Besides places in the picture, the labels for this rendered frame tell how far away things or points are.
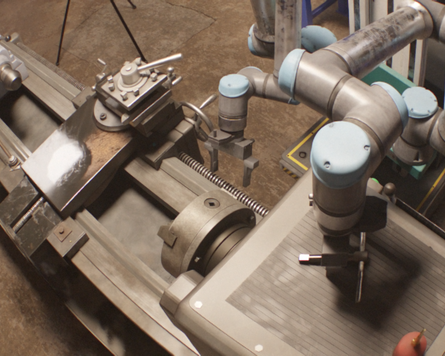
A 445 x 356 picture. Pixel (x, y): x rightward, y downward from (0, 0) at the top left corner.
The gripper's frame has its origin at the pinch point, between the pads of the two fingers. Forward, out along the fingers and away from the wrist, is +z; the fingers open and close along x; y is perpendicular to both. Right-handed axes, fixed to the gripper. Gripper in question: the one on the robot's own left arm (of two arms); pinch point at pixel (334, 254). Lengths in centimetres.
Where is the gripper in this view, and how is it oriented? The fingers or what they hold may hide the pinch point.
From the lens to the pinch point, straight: 108.3
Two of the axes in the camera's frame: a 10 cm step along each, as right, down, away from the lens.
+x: -1.3, 8.3, -5.4
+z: 1.2, 5.6, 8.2
